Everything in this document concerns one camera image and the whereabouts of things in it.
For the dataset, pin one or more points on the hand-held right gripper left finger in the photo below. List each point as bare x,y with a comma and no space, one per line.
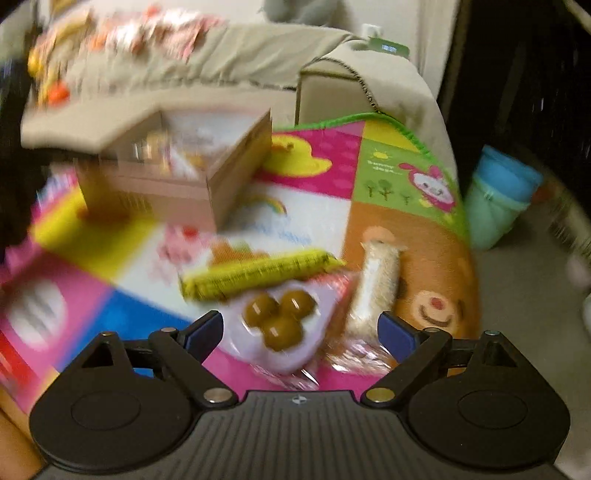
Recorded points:
203,334

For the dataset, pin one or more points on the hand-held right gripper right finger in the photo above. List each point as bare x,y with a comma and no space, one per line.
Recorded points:
397,332

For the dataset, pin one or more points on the beige rice cracker packet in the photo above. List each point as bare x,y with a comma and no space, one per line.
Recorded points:
374,281

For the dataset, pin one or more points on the purple packet with brown balls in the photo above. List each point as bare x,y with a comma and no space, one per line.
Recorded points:
277,323

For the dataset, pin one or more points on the yellow green snack packet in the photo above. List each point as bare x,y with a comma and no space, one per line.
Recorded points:
258,272

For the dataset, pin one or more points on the pink cardboard box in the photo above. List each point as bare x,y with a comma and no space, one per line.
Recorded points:
138,194

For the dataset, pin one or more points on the clear pink printed packet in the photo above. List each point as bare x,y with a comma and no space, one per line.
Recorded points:
355,360

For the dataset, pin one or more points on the green plastic basin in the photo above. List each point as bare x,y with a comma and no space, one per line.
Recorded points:
491,221

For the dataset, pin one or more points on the colourful cartoon play mat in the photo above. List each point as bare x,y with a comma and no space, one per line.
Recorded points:
392,157

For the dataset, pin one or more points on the white plant pot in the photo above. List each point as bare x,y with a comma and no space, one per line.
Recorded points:
582,300

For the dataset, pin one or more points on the beige leather sofa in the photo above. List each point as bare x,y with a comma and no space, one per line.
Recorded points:
323,97

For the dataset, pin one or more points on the beige covered sofa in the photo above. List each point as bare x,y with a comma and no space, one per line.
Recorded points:
184,64

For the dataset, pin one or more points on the orange toy ball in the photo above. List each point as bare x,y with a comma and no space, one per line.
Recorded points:
57,93

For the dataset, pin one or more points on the green digital clock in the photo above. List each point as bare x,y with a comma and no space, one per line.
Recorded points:
388,46

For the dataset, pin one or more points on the pink floral baby clothes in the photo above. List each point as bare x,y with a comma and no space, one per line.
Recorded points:
152,27

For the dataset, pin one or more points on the yellow plush toys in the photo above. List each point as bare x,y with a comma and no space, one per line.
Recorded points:
38,62

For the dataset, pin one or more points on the yellow folded cloth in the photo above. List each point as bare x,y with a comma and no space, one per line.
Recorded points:
60,32

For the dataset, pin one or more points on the grey neck pillow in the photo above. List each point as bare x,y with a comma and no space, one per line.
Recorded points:
300,8

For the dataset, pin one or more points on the white wall socket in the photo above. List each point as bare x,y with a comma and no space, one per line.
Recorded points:
373,31

